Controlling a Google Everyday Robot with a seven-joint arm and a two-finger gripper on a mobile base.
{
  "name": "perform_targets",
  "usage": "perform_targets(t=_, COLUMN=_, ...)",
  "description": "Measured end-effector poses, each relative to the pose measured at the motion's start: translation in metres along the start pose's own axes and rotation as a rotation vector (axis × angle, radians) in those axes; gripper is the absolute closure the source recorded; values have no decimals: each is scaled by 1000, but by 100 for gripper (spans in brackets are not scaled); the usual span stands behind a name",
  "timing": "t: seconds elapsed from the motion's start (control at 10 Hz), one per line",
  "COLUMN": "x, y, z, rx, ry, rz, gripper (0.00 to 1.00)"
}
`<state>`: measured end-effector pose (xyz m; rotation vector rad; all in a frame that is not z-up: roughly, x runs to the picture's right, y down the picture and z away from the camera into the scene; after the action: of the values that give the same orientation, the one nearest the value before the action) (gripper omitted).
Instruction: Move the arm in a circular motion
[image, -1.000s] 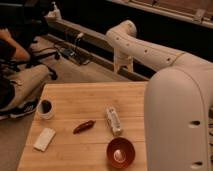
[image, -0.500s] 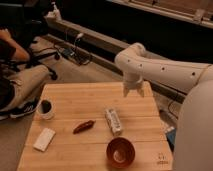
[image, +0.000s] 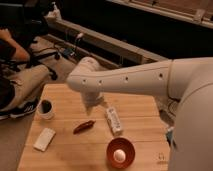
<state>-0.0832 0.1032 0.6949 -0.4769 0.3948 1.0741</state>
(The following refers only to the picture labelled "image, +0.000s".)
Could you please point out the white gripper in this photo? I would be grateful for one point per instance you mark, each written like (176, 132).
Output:
(91, 99)

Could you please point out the person's forearm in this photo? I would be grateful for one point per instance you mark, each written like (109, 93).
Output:
(10, 49)

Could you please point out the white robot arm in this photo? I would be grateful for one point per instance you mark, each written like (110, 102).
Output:
(188, 81)

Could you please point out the red chili pepper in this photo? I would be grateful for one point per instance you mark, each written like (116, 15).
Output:
(84, 126)

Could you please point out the red bowl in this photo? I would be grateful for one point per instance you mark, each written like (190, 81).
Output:
(125, 145)

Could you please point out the white cup with dark inside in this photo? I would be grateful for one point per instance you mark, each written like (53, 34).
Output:
(45, 110)

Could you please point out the white egg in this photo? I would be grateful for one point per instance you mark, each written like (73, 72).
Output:
(119, 156)

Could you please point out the white flat sponge block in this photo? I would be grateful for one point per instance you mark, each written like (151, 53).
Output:
(44, 139)

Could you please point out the black sneaker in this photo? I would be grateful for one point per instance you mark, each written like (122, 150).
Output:
(17, 112)

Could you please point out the white spray bottle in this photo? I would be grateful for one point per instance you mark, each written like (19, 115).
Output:
(55, 13)

